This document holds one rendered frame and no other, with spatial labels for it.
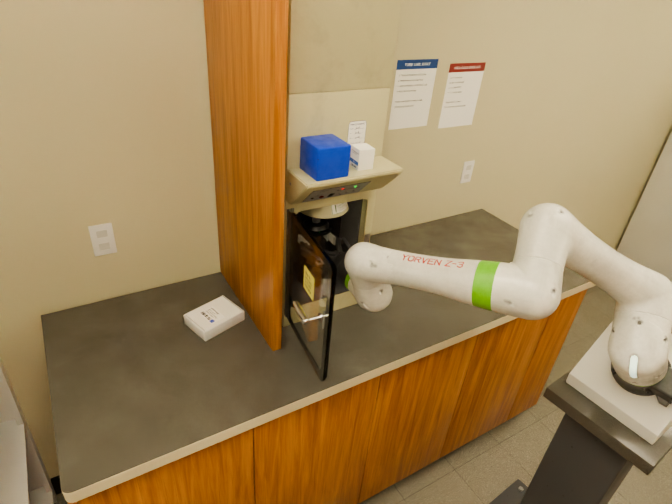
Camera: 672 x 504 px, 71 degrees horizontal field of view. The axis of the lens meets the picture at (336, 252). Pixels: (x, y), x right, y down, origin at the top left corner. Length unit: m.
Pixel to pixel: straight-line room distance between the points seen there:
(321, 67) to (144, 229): 0.85
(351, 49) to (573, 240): 0.72
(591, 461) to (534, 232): 0.87
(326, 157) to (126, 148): 0.68
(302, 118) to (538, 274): 0.70
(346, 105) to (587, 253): 0.72
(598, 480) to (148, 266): 1.65
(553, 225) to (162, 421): 1.09
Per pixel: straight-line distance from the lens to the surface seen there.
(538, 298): 1.11
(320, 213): 1.48
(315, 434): 1.64
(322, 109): 1.32
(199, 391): 1.45
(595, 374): 1.66
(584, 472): 1.83
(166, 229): 1.77
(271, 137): 1.18
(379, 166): 1.39
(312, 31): 1.26
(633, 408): 1.64
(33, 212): 1.69
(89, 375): 1.57
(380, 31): 1.37
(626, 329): 1.43
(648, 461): 1.60
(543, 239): 1.15
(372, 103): 1.40
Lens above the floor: 2.01
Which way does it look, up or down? 32 degrees down
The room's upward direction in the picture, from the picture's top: 5 degrees clockwise
